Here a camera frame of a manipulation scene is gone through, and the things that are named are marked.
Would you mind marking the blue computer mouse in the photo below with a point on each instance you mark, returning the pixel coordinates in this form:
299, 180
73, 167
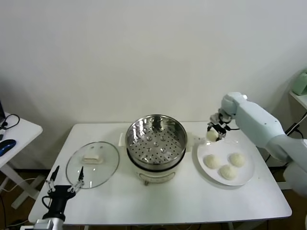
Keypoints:
7, 145

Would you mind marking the pale green box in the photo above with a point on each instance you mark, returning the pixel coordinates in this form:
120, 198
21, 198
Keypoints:
301, 83

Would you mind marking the white shelf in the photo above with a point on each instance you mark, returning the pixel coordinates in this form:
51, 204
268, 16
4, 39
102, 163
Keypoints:
299, 98

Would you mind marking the white side desk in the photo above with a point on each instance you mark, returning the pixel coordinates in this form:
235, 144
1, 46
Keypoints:
26, 129

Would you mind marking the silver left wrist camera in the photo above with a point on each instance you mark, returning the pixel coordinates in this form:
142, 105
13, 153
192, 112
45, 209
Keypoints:
44, 224

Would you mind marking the perforated steel steamer basket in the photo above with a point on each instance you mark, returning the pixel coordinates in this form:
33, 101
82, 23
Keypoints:
133, 136

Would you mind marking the black power adapter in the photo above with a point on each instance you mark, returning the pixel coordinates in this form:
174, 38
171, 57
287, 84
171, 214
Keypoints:
291, 128

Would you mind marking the white steamed baozi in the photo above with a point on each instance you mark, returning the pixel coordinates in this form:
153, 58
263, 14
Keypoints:
212, 136
227, 172
237, 159
212, 161

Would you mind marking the large white round plate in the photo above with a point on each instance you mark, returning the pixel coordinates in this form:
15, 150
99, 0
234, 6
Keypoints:
202, 153

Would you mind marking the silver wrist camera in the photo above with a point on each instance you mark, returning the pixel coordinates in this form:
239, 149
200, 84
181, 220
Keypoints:
215, 118
44, 224

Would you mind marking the dark laptop edge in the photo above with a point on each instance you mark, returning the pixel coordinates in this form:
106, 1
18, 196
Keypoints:
2, 112

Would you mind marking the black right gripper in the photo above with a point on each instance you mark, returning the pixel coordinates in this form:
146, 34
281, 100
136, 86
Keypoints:
221, 125

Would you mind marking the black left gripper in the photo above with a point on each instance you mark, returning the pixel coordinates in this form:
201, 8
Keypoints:
60, 197

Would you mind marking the white electric cooking pot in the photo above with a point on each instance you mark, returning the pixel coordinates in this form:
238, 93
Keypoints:
156, 176

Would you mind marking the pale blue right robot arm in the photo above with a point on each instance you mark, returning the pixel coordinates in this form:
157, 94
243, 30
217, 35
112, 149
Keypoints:
259, 124

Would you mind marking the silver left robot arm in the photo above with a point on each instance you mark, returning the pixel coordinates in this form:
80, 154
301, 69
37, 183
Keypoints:
51, 224

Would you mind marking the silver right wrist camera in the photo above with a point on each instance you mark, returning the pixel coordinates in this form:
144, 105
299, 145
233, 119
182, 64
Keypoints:
215, 118

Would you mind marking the round glass pot lid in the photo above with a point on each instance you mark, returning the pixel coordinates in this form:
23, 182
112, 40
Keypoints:
106, 153

